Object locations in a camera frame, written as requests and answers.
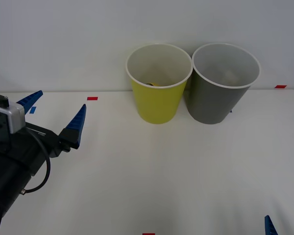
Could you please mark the yellow-green plastic bin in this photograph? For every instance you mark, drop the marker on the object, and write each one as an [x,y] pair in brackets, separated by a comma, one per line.
[156,105]

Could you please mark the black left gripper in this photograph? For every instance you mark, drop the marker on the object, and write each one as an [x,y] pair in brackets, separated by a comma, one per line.
[39,144]

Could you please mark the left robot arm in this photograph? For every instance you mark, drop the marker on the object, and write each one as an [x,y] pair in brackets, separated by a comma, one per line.
[2,176]

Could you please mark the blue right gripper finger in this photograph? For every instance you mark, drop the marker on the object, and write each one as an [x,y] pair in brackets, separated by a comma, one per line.
[270,227]

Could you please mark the grey plastic bin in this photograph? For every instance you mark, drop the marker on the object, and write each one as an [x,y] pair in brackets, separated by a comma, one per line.
[210,102]

